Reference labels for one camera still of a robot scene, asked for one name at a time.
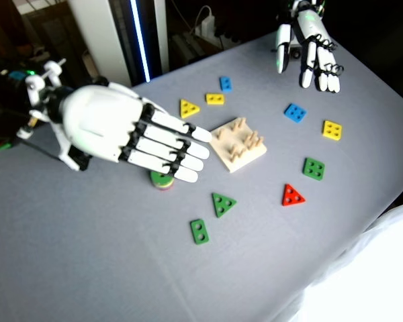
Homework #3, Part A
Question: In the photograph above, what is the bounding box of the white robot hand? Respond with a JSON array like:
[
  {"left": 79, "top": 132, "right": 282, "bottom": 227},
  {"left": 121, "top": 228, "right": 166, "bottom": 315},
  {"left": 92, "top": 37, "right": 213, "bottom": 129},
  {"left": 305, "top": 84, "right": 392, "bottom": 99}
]
[
  {"left": 275, "top": 9, "right": 345, "bottom": 94},
  {"left": 52, "top": 83, "right": 213, "bottom": 184}
]

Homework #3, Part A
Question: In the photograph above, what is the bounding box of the green round block stack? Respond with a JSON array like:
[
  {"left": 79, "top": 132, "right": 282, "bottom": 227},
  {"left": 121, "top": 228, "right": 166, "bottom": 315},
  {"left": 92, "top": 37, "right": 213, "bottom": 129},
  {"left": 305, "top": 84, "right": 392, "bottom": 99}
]
[{"left": 150, "top": 170, "right": 175, "bottom": 193}]

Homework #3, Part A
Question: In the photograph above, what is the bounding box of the blue four-hole square block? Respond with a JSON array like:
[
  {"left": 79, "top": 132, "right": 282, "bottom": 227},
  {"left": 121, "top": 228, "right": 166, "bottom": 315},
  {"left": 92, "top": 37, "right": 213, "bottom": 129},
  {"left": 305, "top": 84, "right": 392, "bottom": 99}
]
[{"left": 283, "top": 103, "right": 308, "bottom": 124}]

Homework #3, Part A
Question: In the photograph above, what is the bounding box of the yellow three-hole triangle block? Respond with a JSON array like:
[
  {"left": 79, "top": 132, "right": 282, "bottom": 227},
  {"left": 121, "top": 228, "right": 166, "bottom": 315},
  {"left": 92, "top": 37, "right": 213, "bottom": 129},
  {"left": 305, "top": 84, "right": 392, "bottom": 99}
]
[{"left": 179, "top": 99, "right": 202, "bottom": 119}]

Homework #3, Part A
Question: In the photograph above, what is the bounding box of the yellow four-hole square block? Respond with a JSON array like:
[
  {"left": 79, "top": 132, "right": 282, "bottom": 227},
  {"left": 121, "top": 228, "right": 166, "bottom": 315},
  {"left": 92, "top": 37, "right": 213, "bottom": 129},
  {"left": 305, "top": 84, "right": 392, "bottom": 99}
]
[{"left": 322, "top": 119, "right": 343, "bottom": 142}]

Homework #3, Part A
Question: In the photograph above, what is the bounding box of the green four-hole square block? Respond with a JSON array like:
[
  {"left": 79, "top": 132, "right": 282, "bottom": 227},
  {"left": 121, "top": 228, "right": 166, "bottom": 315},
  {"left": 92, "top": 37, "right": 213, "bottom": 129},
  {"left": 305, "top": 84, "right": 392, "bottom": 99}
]
[{"left": 302, "top": 157, "right": 326, "bottom": 182}]

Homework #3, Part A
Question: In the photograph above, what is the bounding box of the wooden peg board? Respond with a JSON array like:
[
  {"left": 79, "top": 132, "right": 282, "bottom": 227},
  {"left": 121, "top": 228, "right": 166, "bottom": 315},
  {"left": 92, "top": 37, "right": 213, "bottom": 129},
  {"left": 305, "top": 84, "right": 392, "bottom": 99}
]
[{"left": 209, "top": 117, "right": 268, "bottom": 174}]

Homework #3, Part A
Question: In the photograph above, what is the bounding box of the green three-hole triangle block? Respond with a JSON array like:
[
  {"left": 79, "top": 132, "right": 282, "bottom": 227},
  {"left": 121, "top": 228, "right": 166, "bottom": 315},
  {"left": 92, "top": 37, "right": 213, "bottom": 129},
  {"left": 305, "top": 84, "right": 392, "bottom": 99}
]
[{"left": 212, "top": 192, "right": 238, "bottom": 219}]

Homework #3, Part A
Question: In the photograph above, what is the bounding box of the green two-hole rectangle block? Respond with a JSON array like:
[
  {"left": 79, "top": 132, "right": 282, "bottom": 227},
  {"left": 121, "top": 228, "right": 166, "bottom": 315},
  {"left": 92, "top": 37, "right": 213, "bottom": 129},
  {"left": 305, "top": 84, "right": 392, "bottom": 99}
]
[{"left": 189, "top": 219, "right": 210, "bottom": 246}]

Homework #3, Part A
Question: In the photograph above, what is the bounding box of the red three-hole triangle block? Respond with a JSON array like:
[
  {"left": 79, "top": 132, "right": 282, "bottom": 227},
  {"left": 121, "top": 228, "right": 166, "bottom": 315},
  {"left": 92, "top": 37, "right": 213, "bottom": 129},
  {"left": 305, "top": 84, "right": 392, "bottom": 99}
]
[{"left": 281, "top": 183, "right": 306, "bottom": 207}]

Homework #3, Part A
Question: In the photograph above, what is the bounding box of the white cabinet with blue light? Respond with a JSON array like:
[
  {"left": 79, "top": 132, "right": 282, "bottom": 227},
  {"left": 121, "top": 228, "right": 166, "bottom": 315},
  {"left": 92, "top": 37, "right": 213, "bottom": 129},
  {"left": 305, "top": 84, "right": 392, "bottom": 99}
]
[{"left": 66, "top": 0, "right": 171, "bottom": 88}]

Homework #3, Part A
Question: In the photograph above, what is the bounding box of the grey table cloth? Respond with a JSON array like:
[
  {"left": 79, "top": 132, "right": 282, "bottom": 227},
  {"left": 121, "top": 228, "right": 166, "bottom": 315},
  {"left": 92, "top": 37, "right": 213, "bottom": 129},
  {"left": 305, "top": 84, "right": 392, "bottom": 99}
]
[{"left": 0, "top": 32, "right": 403, "bottom": 322}]

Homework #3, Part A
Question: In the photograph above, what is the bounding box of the white power adapter with cable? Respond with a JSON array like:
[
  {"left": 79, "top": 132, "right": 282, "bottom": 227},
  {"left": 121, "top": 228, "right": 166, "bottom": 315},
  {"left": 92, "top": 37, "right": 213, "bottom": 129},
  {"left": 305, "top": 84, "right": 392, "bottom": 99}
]
[{"left": 193, "top": 5, "right": 222, "bottom": 40}]

